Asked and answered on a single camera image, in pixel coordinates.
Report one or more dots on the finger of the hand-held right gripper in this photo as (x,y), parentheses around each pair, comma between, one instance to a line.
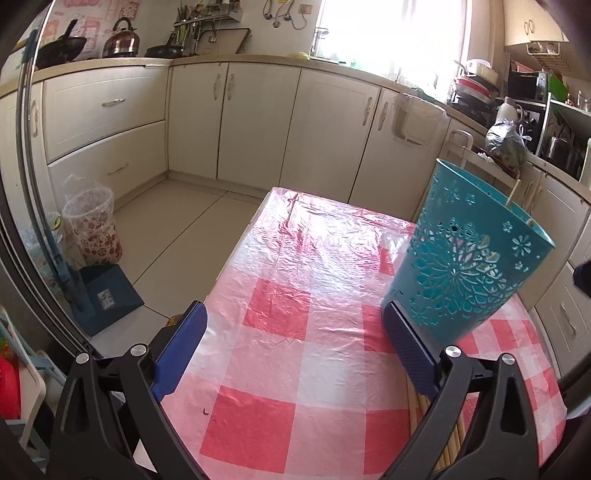
(582,279)

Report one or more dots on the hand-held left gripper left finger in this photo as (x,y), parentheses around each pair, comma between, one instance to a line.
(180,350)

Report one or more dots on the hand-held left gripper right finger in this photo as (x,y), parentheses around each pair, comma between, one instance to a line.
(408,346)

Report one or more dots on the bundle of wooden chopsticks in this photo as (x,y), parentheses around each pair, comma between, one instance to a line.
(412,415)

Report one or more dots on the teal perforated utensil holder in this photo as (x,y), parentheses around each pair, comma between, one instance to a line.
(461,277)

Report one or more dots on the wooden chopstick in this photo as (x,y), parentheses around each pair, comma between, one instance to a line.
(513,193)

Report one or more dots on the colourful slipper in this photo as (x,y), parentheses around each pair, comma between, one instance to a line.
(176,320)

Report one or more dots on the blue dustpan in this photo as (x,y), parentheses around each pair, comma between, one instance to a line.
(106,290)

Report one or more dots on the red white checkered tablecloth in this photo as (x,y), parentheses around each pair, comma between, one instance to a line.
(300,323)

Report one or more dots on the steel pot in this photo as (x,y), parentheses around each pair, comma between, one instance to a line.
(563,152)

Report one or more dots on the floral clear trash bin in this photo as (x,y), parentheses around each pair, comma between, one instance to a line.
(94,230)

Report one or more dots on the dark plastic bag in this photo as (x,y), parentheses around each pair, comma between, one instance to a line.
(505,145)

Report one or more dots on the white plastic stool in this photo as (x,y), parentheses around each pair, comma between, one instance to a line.
(32,406)

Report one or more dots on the red plastic item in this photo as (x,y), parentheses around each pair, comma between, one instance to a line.
(9,387)

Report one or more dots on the white jug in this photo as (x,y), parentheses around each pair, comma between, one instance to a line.
(507,110)

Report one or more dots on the green plastic item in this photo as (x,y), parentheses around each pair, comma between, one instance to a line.
(559,87)

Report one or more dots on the black microwave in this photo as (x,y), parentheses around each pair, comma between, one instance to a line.
(526,87)

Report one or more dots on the dish rack with dishes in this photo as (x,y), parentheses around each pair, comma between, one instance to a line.
(473,87)

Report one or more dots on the white hanging waste bin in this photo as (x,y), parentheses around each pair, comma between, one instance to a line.
(418,120)

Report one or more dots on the cream kitchen cabinets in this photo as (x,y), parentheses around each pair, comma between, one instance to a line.
(258,120)

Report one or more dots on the black frying pan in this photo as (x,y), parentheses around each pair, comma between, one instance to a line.
(164,51)

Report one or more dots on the yellow sponge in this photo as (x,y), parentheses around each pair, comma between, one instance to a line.
(299,56)

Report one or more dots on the bright window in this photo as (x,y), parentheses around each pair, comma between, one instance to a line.
(392,32)

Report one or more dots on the steel kettle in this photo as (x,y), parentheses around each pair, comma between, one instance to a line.
(121,41)

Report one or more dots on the black wok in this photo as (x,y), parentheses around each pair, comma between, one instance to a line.
(60,50)

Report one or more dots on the dark sliding door frame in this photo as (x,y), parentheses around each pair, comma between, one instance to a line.
(34,203)

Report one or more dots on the cream wall cabinet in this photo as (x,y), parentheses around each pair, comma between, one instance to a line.
(531,23)

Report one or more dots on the wall utensil rack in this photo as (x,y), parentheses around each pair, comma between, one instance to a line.
(207,18)

